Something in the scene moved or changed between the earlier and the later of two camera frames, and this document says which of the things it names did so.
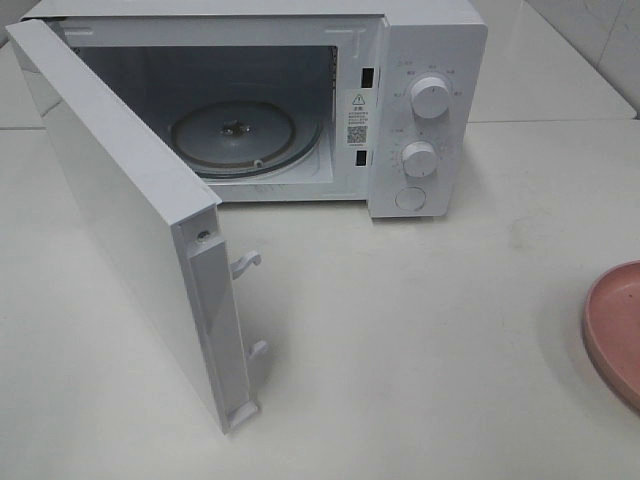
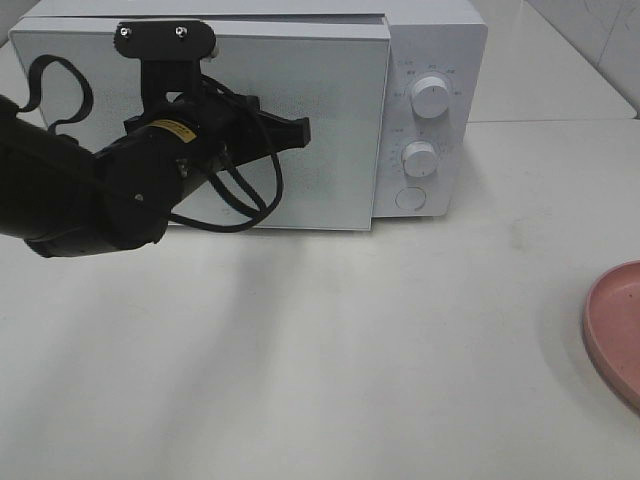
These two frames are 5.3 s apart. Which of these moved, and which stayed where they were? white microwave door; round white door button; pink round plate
Moved: white microwave door
Stayed: pink round plate; round white door button
